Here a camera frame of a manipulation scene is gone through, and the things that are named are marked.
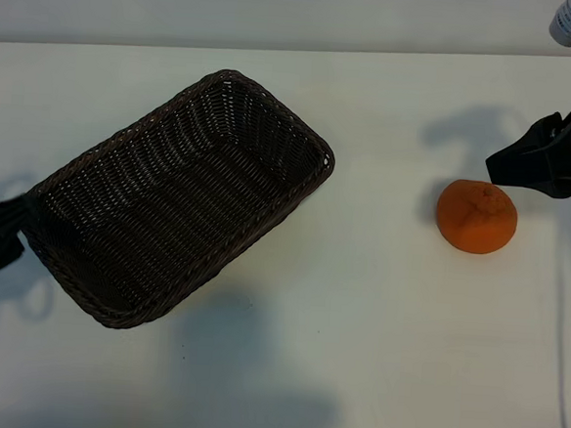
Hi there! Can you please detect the orange citrus fruit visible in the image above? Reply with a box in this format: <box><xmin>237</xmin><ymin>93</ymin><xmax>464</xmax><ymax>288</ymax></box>
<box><xmin>433</xmin><ymin>177</ymin><xmax>522</xmax><ymax>259</ymax></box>

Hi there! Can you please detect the dark brown woven basket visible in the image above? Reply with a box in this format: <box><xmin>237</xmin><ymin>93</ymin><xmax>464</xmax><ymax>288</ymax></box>
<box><xmin>13</xmin><ymin>55</ymin><xmax>343</xmax><ymax>345</ymax></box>

